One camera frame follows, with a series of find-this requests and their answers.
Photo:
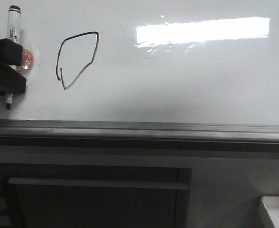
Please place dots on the white dry-erase marker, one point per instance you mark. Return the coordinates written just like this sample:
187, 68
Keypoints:
13, 33

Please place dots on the orange round tag in plastic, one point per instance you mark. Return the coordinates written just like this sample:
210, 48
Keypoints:
28, 59

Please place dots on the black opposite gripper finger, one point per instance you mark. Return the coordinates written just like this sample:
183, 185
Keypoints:
10, 52
11, 81

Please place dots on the white box with red button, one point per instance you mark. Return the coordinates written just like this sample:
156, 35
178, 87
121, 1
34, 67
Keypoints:
269, 211

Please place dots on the white whiteboard with tray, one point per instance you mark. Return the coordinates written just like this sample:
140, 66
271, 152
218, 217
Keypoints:
153, 69

